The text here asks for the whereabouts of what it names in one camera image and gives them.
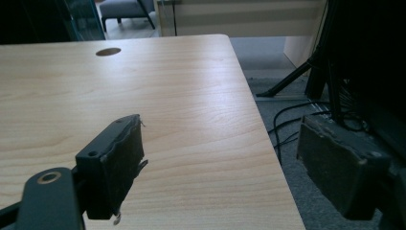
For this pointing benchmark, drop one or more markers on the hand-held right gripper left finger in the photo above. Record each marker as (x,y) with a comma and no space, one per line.
(121,159)

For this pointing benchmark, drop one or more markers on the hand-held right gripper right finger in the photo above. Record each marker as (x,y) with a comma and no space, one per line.
(338,172)

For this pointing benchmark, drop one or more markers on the black tripod stand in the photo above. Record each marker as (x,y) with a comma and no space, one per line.
(287,80)

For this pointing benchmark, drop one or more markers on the glass panel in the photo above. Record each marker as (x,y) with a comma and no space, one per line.
(86,19)

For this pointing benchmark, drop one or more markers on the grey upholstered chair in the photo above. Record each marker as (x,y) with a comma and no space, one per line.
(121,8)

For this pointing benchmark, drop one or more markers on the light wooden furniture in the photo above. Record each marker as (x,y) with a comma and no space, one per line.
(242,19)

